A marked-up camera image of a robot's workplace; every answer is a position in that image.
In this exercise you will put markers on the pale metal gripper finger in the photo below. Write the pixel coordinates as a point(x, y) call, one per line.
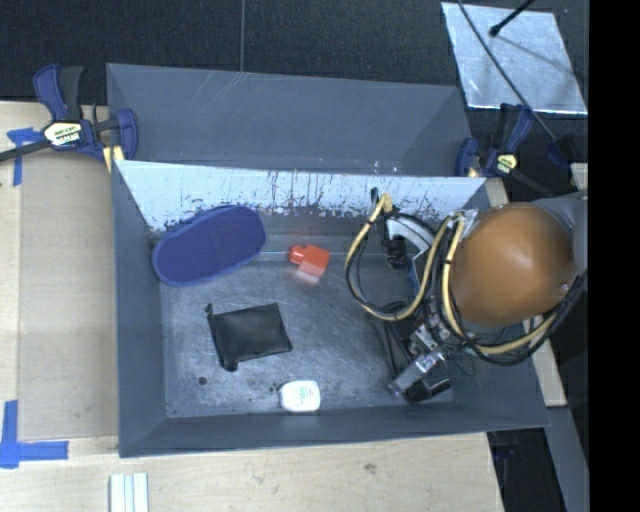
point(417, 374)

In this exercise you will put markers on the small white plastic box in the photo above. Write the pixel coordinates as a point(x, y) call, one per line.
point(300, 396)

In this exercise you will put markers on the red plastic cap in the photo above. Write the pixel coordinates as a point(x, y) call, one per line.
point(311, 259)

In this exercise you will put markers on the black cloth pouch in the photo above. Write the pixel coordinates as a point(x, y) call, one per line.
point(250, 334)

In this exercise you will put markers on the blue oval case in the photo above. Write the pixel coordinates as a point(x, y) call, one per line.
point(207, 245)

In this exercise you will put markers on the grey metal bin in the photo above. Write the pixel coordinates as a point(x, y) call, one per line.
point(280, 125)

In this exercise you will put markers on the pale wood board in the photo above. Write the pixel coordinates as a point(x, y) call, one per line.
point(65, 300)

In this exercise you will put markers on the black cylinder on white bracket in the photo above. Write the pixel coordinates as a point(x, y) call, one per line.
point(397, 250)

